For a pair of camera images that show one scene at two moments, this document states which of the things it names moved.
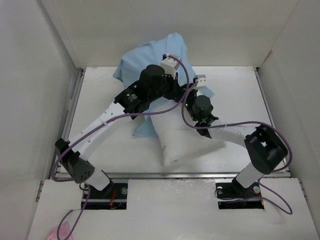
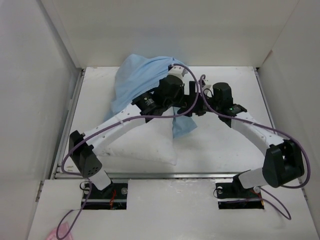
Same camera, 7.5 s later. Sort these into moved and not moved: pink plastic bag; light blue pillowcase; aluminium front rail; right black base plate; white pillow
Moved: white pillow; light blue pillowcase
Not moved: right black base plate; aluminium front rail; pink plastic bag
